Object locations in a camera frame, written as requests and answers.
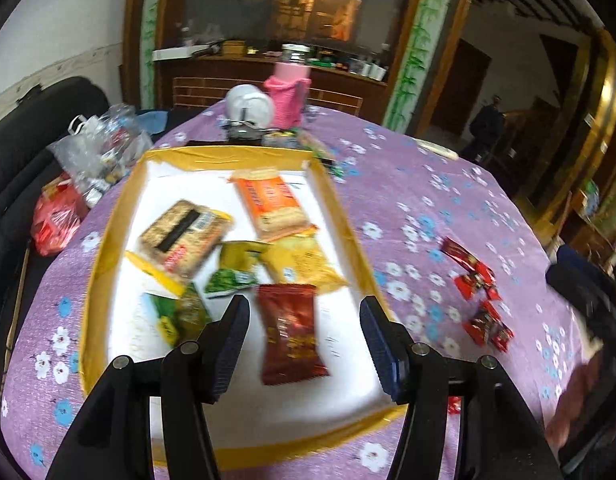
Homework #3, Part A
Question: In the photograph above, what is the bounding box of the green pea snack packet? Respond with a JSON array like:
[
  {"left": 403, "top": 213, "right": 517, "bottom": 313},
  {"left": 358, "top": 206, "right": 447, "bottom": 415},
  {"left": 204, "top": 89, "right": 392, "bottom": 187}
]
[{"left": 141, "top": 283, "right": 212, "bottom": 348}]

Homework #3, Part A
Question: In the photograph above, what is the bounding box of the dark red date snack pack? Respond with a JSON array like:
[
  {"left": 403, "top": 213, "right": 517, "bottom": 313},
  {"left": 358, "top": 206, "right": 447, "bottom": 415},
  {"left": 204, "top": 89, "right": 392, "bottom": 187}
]
[{"left": 257, "top": 284, "right": 329, "bottom": 386}]

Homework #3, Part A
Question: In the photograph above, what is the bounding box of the yellow green pea snack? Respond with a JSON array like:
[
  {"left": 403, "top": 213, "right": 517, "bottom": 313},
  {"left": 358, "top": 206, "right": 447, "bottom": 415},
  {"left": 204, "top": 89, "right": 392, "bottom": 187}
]
[{"left": 204, "top": 240, "right": 270, "bottom": 298}]

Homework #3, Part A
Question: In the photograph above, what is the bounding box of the brown label cracker pack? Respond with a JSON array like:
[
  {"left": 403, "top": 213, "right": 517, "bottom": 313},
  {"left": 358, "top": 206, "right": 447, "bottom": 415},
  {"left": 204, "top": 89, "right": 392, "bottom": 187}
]
[{"left": 126, "top": 200, "right": 234, "bottom": 297}]

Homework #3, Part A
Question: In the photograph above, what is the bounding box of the yellow sandwich cracker pack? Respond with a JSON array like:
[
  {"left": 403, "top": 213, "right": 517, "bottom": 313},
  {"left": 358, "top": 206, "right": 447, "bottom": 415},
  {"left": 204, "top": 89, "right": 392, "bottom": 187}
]
[{"left": 260, "top": 235, "right": 348, "bottom": 295}]

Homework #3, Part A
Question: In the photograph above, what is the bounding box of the orange soda cracker pack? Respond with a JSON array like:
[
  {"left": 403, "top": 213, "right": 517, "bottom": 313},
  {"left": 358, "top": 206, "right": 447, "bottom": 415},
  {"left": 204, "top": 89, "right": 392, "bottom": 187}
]
[{"left": 229, "top": 167, "right": 317, "bottom": 243}]

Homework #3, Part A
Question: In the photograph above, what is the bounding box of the small red candy packet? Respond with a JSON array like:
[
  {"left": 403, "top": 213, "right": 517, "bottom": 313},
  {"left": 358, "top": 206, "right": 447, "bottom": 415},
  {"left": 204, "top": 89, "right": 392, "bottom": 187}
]
[{"left": 448, "top": 396, "right": 463, "bottom": 415}]

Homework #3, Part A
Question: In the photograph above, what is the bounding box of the person right hand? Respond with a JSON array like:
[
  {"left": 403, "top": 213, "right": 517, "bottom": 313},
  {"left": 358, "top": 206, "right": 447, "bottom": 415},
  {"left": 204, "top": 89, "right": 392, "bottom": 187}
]
[{"left": 545, "top": 349, "right": 603, "bottom": 455}]

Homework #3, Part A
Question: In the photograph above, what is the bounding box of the red black candy lower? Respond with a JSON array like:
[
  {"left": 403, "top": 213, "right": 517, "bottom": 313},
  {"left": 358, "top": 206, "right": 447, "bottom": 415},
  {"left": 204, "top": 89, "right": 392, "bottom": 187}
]
[{"left": 463, "top": 300, "right": 515, "bottom": 353}]

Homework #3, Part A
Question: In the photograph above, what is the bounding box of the dark maroon chocolate packet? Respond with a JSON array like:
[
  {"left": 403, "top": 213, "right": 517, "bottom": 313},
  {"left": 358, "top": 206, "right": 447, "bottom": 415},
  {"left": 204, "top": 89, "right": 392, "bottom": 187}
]
[{"left": 440, "top": 237, "right": 478, "bottom": 272}]

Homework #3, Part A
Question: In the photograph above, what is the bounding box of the yellow white cardboard box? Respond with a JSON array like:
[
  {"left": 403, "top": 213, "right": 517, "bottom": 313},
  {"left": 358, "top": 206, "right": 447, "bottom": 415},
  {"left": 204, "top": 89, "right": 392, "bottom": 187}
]
[{"left": 79, "top": 146, "right": 401, "bottom": 471}]

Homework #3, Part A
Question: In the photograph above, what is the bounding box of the cream tube on table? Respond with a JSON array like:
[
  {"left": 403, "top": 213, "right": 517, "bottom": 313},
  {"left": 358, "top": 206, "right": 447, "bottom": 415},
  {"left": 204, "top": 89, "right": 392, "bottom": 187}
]
[{"left": 415, "top": 139, "right": 460, "bottom": 160}]

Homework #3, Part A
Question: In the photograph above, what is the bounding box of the red plastic bag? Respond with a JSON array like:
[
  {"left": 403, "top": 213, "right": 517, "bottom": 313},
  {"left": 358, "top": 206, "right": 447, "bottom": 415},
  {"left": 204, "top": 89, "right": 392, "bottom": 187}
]
[{"left": 30, "top": 172, "right": 89, "bottom": 257}]

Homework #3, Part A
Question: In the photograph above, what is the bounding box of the green biscuit packet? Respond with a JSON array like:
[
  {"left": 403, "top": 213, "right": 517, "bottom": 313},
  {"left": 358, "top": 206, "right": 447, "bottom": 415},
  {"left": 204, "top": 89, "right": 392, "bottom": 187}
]
[{"left": 261, "top": 129, "right": 344, "bottom": 178}]

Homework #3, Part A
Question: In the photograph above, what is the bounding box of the clear plastic bag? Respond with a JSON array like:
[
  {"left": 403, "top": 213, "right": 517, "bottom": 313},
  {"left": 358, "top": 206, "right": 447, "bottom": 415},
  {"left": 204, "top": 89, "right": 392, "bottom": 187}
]
[{"left": 48, "top": 104, "right": 153, "bottom": 209}]

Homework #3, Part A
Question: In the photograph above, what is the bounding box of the white round container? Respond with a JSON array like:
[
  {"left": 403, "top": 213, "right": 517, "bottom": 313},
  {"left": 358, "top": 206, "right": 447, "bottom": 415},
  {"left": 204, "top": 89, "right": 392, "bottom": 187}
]
[{"left": 225, "top": 84, "right": 275, "bottom": 129}]

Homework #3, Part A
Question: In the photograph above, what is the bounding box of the pink sleeved glass bottle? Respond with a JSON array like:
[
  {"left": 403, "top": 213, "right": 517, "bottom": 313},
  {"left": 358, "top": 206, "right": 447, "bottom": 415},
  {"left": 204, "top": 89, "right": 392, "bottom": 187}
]
[{"left": 263, "top": 44, "right": 311, "bottom": 130}]

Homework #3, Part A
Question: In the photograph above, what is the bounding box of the black sofa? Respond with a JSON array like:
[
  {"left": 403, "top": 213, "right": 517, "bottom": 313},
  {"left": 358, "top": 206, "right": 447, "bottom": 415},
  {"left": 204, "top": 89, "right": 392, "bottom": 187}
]
[{"left": 0, "top": 75, "right": 112, "bottom": 411}]

